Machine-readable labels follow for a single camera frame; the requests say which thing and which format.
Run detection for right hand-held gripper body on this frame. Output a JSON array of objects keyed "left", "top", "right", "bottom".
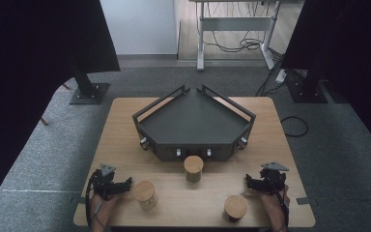
[{"left": 259, "top": 160, "right": 290, "bottom": 196}]

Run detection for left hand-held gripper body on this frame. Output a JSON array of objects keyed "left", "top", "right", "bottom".
[{"left": 91, "top": 162, "right": 121, "bottom": 201}]

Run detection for glass jar with pale nuts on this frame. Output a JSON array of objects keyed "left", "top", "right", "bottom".
[{"left": 132, "top": 180, "right": 159, "bottom": 213}]

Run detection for glass jar with dark contents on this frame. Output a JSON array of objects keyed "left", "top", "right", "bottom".
[{"left": 222, "top": 194, "right": 249, "bottom": 224}]

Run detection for glass jar with green contents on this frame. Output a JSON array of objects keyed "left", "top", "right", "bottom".
[{"left": 183, "top": 155, "right": 205, "bottom": 184}]

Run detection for black corner shelf rack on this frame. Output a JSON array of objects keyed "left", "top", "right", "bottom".
[{"left": 131, "top": 84, "right": 257, "bottom": 163}]

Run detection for grey tape piece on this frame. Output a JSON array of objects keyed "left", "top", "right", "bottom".
[
  {"left": 296, "top": 196, "right": 319, "bottom": 207},
  {"left": 70, "top": 195, "right": 88, "bottom": 206}
]

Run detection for white floor tape line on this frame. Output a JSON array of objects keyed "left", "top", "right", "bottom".
[{"left": 0, "top": 188, "right": 86, "bottom": 194}]

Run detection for black metal stand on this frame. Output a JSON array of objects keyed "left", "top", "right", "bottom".
[
  {"left": 69, "top": 61, "right": 111, "bottom": 106},
  {"left": 286, "top": 69, "right": 329, "bottom": 104}
]

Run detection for white power strip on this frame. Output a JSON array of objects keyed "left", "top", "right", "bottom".
[{"left": 274, "top": 69, "right": 288, "bottom": 84}]

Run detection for black curtain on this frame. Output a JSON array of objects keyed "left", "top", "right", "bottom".
[
  {"left": 0, "top": 0, "right": 122, "bottom": 218},
  {"left": 280, "top": 0, "right": 371, "bottom": 160}
]

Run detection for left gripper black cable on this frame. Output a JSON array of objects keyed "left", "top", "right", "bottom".
[{"left": 84, "top": 169, "right": 101, "bottom": 230}]

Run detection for looped black floor cable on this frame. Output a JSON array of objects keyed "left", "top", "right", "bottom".
[{"left": 279, "top": 115, "right": 310, "bottom": 138}]

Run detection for black cable to power strip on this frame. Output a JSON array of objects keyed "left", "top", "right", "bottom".
[{"left": 254, "top": 47, "right": 285, "bottom": 98}]

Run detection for tangle of black cables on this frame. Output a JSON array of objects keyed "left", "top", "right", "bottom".
[{"left": 202, "top": 1, "right": 283, "bottom": 54}]

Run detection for white desk frame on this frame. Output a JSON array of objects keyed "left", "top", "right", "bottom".
[{"left": 187, "top": 0, "right": 283, "bottom": 73}]

